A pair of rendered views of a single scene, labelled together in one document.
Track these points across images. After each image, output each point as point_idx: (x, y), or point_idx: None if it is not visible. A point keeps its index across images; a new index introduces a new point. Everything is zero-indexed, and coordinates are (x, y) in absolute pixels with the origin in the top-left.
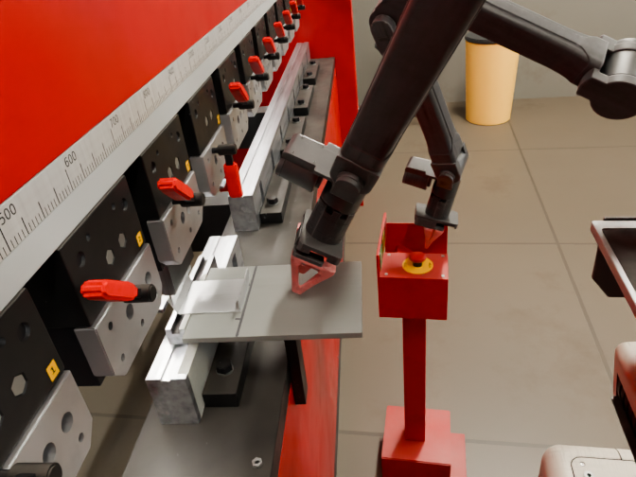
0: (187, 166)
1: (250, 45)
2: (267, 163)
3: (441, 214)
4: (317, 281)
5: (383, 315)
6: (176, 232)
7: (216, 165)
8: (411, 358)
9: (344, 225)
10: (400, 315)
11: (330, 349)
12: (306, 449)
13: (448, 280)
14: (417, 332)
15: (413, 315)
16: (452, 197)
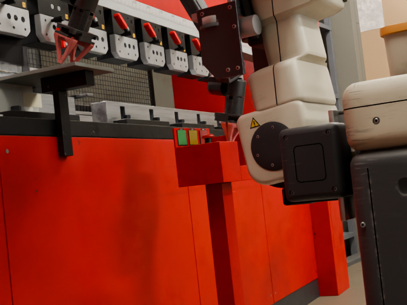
0: (23, 4)
1: (128, 21)
2: (140, 109)
3: (231, 109)
4: (67, 49)
5: (181, 185)
6: (0, 15)
7: (53, 29)
8: (217, 249)
9: (82, 17)
10: (192, 183)
11: (178, 282)
12: (70, 214)
13: (219, 142)
14: (219, 218)
15: (200, 181)
16: (238, 95)
